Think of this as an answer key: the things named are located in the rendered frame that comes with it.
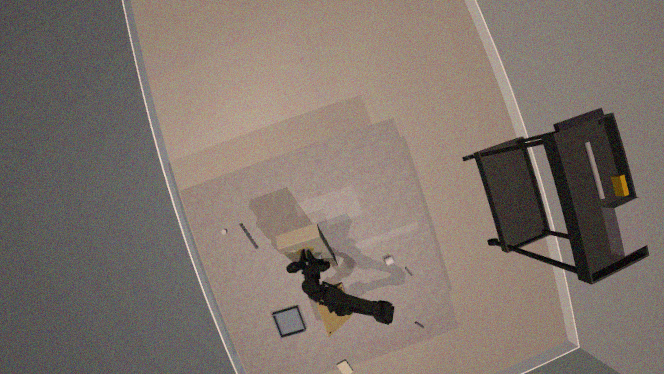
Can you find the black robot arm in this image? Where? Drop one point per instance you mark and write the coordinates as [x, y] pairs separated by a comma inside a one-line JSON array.
[[341, 303]]

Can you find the beige flat panel with round hole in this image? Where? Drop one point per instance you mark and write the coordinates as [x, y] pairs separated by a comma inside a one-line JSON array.
[[291, 243]]

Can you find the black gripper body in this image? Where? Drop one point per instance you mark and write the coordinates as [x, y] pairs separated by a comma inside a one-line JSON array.
[[296, 266]]

